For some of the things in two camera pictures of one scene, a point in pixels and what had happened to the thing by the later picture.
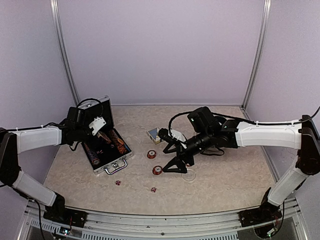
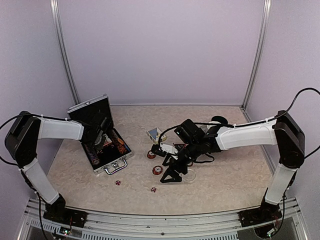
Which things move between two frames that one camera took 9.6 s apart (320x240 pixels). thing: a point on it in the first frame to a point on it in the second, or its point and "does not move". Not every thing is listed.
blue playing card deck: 153,134 does not move
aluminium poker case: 108,150 does not move
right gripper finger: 182,167 to 175,176
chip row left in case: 94,159 does not move
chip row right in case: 119,143 does not move
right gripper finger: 169,145 to 167,157
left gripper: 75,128 to 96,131
